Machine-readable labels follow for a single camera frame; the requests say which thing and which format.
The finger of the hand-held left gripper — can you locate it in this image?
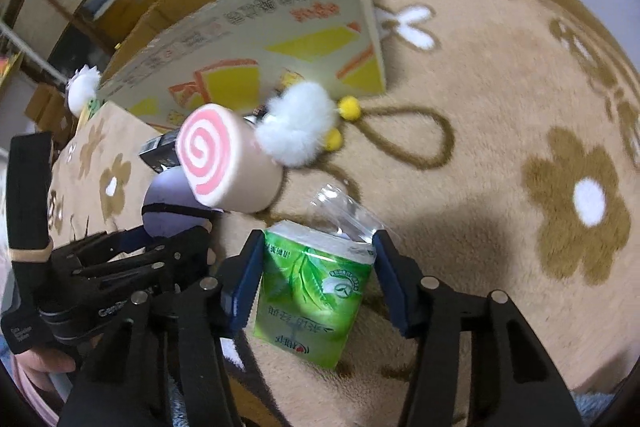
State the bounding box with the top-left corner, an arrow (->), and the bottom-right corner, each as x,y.
52,227 -> 153,265
75,224 -> 217,295

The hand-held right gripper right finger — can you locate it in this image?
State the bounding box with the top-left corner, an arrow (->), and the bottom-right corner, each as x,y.
372,229 -> 583,427

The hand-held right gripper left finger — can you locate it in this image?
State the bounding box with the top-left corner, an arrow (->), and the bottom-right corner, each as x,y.
60,231 -> 264,427

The purple plush ball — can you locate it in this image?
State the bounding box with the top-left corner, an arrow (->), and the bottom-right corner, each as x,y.
141,167 -> 213,240

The green tissue pack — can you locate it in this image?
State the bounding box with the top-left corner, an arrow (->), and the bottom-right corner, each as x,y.
252,219 -> 376,370

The clear plastic bag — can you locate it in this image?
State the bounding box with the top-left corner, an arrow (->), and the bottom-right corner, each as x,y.
312,183 -> 396,244

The small black box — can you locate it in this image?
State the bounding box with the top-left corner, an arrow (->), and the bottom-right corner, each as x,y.
138,134 -> 183,174

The pink swirl roll plush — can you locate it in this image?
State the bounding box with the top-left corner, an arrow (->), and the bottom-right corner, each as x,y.
175,103 -> 284,214

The white fluffy plush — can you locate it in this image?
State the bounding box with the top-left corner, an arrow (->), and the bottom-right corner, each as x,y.
255,81 -> 362,168

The printed cardboard box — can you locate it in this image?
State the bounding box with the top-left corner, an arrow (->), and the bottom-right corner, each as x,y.
97,0 -> 388,132

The person's left hand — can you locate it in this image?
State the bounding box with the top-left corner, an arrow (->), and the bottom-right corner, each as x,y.
12,338 -> 101,393

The open brown cardboard box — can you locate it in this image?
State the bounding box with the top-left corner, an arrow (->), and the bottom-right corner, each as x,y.
25,84 -> 77,144

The white-haired plush doll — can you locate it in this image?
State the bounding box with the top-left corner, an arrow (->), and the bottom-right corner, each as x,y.
66,64 -> 102,116

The tan flower printed blanket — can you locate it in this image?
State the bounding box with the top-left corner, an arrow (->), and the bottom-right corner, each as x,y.
47,0 -> 640,427

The blue fuzzy clothing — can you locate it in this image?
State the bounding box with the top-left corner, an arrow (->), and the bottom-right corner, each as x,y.
570,389 -> 618,427

